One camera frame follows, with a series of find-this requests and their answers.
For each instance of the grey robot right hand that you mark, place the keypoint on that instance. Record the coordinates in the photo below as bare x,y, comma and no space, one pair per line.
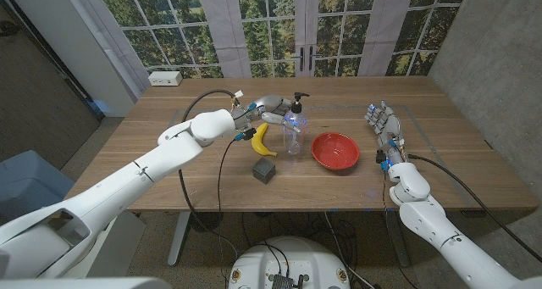
389,128

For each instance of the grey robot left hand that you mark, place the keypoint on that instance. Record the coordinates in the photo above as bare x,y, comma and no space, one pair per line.
267,104

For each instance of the clear pump dispenser bottle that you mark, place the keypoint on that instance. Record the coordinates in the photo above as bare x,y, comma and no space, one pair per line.
294,142

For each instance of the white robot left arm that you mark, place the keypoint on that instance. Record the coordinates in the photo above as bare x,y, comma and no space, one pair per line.
127,183

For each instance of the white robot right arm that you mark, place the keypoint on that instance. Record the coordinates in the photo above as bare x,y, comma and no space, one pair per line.
427,217

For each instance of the yellow banana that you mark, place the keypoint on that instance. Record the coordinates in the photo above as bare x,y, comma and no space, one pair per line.
257,145

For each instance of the red bowl plate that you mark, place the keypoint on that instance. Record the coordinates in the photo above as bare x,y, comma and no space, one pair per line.
334,151

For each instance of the dark grey block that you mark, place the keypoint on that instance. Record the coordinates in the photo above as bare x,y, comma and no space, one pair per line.
263,170

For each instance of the printed window backdrop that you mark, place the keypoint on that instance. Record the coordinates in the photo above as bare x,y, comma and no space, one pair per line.
271,26

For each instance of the white power strip box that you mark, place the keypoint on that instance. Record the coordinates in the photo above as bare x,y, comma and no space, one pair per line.
165,78

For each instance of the grey table leg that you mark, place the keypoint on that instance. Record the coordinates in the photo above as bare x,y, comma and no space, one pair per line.
396,242

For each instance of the black round fan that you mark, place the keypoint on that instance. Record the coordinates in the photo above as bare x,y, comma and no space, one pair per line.
206,221

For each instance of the white robot torso base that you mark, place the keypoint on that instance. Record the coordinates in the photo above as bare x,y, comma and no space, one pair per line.
288,255

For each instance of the white table leg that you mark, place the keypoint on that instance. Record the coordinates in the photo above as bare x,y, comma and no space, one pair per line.
178,242

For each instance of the dark brown door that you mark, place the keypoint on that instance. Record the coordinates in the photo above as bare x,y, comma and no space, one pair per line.
38,102

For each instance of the blue plastic bin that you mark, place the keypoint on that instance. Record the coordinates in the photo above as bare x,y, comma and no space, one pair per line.
25,183

